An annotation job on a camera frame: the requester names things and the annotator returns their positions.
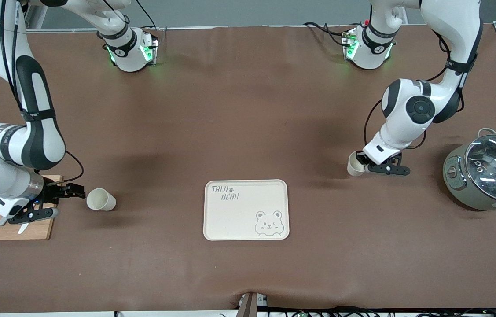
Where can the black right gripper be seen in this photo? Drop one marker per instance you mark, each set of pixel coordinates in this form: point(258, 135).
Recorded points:
point(51, 193)

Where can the white plastic cup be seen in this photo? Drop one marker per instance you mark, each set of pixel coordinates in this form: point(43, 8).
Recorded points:
point(352, 169)
point(100, 199)

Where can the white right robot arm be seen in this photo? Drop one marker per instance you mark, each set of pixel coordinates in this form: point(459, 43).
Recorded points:
point(32, 145)

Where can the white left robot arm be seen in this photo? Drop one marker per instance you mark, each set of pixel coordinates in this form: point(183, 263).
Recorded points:
point(406, 110)

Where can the cream tray with bear print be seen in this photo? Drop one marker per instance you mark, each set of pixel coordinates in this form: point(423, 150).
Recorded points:
point(239, 215)

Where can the bamboo cutting board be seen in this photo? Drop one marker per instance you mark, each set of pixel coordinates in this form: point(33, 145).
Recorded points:
point(41, 231)

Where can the white plastic knife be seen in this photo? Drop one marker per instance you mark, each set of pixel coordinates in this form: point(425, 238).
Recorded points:
point(23, 229)

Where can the grey plastic knife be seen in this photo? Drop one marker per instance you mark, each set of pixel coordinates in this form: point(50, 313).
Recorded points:
point(2, 222)

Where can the grey-green electric pot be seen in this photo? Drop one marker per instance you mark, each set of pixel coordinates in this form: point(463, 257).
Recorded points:
point(454, 176)

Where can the brown table cover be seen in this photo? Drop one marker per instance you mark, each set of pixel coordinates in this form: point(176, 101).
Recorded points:
point(248, 110)

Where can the grey metal post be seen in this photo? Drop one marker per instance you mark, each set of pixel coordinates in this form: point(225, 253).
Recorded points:
point(248, 306)

